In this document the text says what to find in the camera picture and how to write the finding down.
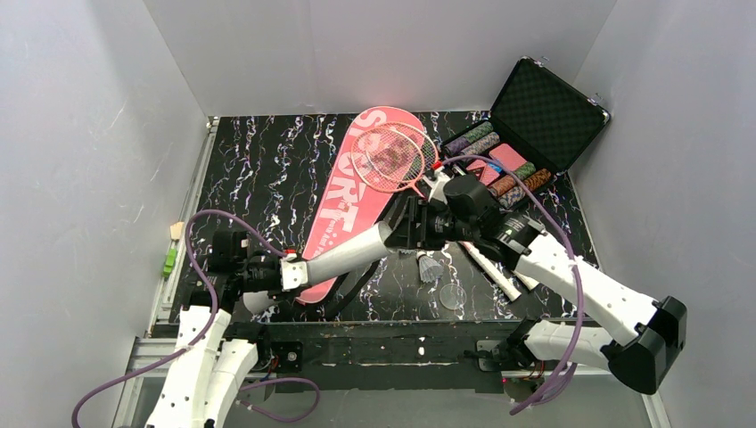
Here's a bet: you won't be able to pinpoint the white shuttlecock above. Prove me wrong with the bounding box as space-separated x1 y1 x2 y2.
416 251 443 284

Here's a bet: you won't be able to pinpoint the clear round tube lid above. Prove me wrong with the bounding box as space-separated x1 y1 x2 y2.
439 284 467 311

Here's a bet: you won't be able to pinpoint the pink badminton racket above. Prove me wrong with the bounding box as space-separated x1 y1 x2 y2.
349 127 523 302
365 121 541 292

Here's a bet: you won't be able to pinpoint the white shuttlecock tube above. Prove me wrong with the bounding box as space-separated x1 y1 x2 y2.
246 221 393 315

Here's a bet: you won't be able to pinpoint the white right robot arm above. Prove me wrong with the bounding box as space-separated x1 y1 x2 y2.
384 176 687 395

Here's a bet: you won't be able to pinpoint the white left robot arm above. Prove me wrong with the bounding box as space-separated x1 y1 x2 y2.
145 307 260 427

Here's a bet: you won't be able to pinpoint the poker chip rows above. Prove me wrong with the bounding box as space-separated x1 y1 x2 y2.
444 121 554 209

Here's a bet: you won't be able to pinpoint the beige wooden block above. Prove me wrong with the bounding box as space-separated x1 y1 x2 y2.
169 221 185 242

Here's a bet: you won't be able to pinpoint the pink card deck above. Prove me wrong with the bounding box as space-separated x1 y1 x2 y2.
466 144 526 185

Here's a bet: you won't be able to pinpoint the pink racket bag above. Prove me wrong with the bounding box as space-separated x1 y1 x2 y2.
295 106 428 307

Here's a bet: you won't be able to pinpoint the black foam-lined case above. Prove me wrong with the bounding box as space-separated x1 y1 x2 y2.
440 57 611 210

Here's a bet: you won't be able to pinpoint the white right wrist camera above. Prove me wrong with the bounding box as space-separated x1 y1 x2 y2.
423 162 454 204

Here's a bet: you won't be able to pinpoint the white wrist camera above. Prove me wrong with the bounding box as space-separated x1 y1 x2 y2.
423 162 454 204
280 249 309 292

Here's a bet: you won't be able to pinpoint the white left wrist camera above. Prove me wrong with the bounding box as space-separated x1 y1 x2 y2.
280 249 309 292

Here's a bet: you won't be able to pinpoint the green clip on rail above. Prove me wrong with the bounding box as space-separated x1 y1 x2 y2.
162 248 177 278

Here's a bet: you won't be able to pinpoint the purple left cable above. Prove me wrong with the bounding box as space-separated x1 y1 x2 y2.
71 210 321 428

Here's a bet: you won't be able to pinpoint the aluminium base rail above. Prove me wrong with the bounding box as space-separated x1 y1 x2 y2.
111 333 671 428

